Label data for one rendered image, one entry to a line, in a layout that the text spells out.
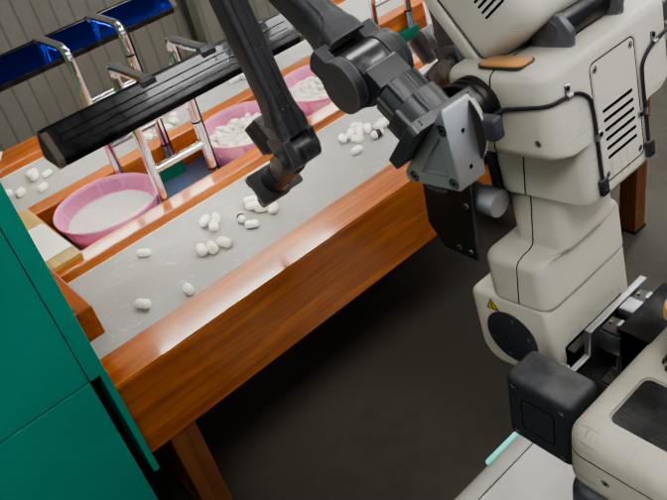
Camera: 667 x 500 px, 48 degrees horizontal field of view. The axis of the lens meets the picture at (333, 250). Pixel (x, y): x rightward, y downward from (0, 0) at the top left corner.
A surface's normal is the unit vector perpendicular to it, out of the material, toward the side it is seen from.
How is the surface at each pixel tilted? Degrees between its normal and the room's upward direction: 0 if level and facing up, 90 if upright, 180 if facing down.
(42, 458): 90
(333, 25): 34
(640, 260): 0
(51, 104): 90
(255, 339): 90
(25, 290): 90
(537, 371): 0
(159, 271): 0
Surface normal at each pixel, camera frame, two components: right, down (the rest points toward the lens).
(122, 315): -0.21, -0.78
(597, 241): 0.62, 0.22
